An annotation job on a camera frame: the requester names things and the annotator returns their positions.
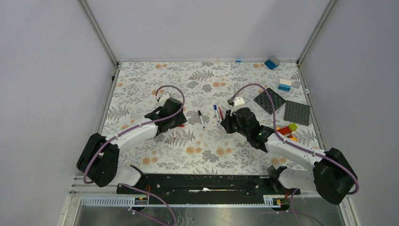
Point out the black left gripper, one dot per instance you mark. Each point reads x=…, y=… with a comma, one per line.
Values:
x=180, y=120

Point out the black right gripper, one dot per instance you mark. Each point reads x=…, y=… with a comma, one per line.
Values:
x=227, y=122

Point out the orange red pen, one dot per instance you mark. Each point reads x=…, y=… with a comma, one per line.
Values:
x=221, y=113

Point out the white marker black tip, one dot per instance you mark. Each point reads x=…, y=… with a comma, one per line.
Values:
x=201, y=118

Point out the white marker blue end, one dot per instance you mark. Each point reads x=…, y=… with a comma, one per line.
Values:
x=216, y=113

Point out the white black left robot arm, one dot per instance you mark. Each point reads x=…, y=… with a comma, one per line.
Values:
x=99, y=160

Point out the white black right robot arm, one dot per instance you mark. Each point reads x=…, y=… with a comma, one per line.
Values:
x=327, y=173

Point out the dark green lego baseplate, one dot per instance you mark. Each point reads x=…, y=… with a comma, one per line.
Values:
x=264, y=102

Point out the floral table mat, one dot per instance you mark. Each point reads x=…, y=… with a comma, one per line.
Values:
x=197, y=150

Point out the colourful lego brick pile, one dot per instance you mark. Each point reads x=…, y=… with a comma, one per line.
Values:
x=289, y=131

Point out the grey lego baseplate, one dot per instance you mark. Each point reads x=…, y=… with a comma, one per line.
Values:
x=297, y=113

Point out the white blue lego brick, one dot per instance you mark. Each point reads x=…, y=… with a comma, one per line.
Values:
x=285, y=85

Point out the blue grey lego brick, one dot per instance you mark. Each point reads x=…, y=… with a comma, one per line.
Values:
x=272, y=62

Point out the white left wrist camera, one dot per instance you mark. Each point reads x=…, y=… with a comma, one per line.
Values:
x=163, y=98

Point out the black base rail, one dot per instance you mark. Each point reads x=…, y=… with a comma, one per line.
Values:
x=211, y=189

